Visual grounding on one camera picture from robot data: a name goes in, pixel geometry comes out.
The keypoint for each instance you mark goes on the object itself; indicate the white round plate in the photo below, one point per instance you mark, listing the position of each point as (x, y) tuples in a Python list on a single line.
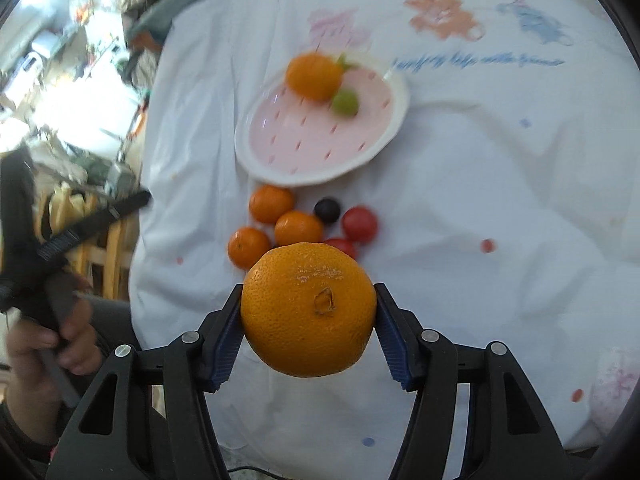
[(310, 145)]

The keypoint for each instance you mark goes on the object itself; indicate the red cherry tomato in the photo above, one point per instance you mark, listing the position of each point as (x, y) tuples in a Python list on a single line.
[(345, 247), (359, 223)]

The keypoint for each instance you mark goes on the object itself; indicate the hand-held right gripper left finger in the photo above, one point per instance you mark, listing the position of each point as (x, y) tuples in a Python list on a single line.
[(226, 345)]

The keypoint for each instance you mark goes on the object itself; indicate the small mandarin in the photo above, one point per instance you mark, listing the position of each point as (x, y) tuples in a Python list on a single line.
[(271, 203), (298, 228), (247, 247)]

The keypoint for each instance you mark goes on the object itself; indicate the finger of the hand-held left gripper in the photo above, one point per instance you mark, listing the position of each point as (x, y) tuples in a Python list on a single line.
[(95, 222)]

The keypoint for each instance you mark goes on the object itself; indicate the dark purple grape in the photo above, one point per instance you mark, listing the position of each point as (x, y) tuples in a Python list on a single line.
[(327, 209)]

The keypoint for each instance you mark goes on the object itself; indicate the large orange with scarred navel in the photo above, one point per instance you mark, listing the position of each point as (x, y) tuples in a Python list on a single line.
[(300, 320)]

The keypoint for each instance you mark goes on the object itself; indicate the small green leaf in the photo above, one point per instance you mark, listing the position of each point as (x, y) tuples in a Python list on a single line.
[(346, 62)]

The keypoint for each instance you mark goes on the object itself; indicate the wooden chair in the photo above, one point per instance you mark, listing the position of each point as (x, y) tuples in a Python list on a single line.
[(112, 250)]

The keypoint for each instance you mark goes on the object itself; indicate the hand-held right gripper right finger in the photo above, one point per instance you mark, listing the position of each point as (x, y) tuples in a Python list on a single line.
[(395, 352)]

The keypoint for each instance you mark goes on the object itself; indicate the white cloth with bear print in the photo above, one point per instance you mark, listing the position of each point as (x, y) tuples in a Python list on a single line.
[(500, 185)]

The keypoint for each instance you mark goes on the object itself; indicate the person's left hand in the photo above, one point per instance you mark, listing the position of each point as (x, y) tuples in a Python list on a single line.
[(30, 375)]

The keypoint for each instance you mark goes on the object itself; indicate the person's left forearm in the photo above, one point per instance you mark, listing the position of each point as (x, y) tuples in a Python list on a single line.
[(20, 442)]

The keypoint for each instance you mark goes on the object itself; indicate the green cherry tomato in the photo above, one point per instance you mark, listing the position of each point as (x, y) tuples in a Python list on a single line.
[(345, 101)]

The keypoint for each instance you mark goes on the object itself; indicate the dark green cloth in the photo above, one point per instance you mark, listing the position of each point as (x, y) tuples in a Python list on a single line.
[(170, 5)]

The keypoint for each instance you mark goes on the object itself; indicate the large smooth orange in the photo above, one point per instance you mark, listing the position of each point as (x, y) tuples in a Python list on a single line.
[(312, 77)]

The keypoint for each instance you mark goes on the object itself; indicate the pink patterned cloth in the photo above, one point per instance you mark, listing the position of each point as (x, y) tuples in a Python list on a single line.
[(617, 385)]

